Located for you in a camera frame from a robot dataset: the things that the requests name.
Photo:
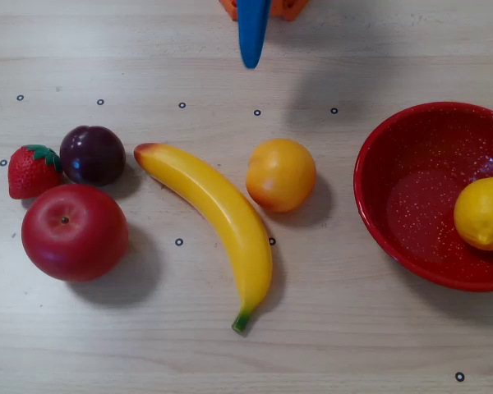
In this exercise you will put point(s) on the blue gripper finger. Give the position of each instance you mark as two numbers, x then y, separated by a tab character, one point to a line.
252	33

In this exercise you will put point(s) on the yellow lemon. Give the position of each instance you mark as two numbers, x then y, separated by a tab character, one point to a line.
480	213

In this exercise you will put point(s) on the orange robot base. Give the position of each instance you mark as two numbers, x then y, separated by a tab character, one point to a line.
287	8

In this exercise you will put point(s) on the red speckled bowl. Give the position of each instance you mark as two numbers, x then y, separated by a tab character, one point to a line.
415	205

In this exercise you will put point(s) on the orange yellow peach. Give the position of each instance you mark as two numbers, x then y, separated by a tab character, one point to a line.
281	176

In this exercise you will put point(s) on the yellow banana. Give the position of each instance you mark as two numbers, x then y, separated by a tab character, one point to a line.
222	205

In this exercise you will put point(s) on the dark purple plum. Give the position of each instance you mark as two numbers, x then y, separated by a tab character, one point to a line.
92	156

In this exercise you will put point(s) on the red strawberry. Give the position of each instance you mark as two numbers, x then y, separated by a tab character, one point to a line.
30	176

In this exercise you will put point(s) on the red apple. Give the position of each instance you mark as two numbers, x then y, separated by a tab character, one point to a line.
74	234

